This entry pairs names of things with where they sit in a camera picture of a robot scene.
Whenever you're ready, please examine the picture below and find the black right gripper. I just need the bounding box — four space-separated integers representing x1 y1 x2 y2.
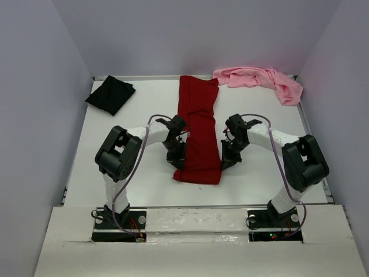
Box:
220 137 249 171

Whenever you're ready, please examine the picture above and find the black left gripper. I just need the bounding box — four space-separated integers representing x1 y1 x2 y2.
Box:
161 140 186 173

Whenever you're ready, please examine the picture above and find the red t shirt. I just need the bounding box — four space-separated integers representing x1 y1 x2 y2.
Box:
173 76 222 185

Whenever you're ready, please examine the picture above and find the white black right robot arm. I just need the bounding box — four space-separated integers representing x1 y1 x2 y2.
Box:
221 114 329 230

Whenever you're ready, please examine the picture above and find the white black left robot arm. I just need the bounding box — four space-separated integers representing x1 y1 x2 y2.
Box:
95 115 190 232

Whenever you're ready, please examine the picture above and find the pink t shirt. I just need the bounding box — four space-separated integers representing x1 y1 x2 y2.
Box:
212 67 303 106

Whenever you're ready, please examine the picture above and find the black folded t shirt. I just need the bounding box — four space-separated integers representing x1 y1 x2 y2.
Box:
85 76 136 116

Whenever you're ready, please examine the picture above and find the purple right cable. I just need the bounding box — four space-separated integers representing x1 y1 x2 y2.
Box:
240 113 308 237

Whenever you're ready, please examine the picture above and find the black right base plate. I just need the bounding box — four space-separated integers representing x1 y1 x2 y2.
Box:
245 208 303 242

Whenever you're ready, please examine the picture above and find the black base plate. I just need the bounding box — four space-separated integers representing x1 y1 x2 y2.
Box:
245 208 303 242
91 208 147 243

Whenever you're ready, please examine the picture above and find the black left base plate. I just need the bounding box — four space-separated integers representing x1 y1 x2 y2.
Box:
91 208 147 243

